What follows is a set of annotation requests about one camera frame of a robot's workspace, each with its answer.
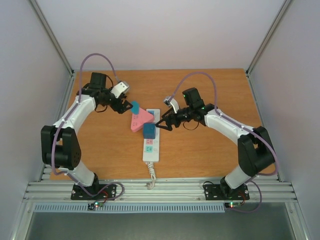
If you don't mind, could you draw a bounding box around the teal oval plug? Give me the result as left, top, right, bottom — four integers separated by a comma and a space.
130, 101, 140, 115

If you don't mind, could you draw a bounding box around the white power strip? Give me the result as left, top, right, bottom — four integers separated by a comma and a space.
142, 108, 161, 163

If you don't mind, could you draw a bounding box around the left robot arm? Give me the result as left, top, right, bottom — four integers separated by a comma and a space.
40, 72, 133, 199

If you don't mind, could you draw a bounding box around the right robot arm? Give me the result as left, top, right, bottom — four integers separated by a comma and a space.
155, 87, 276, 199

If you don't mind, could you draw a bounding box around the pink triangular socket adapter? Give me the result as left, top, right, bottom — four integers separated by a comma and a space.
130, 108, 155, 133

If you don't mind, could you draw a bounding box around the blue cube adapter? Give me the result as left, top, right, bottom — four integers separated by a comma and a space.
142, 122, 156, 140

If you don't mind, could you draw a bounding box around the right small circuit board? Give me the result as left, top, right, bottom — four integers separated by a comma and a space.
224, 201, 243, 209

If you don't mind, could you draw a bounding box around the small circuit board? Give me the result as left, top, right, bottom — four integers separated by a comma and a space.
224, 201, 243, 209
87, 202, 104, 211

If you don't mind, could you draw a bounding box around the left small circuit board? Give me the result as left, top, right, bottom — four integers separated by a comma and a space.
87, 202, 104, 211

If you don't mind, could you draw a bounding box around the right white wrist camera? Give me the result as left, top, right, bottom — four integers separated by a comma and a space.
163, 96, 180, 114

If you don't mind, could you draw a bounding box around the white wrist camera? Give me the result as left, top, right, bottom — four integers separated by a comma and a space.
110, 81, 130, 99
163, 96, 180, 114

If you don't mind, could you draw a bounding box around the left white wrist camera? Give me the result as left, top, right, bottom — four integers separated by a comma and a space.
110, 81, 130, 99

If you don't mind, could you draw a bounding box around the white coiled power cord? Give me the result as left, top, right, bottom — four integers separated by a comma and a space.
144, 161, 158, 190

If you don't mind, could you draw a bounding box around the left aluminium frame post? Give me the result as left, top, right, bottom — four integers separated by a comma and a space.
27, 0, 75, 78

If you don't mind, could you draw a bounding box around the aluminium frame post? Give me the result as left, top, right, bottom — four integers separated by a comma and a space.
27, 0, 75, 78
245, 0, 295, 77

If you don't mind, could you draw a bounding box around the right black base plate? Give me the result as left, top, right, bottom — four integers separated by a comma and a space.
202, 181, 250, 201

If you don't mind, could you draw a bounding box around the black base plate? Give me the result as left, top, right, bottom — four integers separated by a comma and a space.
202, 181, 250, 201
70, 184, 117, 201

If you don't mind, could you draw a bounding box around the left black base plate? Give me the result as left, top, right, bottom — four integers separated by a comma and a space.
70, 184, 117, 201

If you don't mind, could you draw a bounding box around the aluminium front rail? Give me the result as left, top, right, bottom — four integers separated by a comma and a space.
22, 178, 298, 203

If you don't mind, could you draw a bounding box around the blue slotted cable duct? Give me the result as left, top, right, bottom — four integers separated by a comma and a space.
33, 203, 225, 214

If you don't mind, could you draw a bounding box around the right aluminium frame post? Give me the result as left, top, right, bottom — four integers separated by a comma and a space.
245, 0, 295, 77

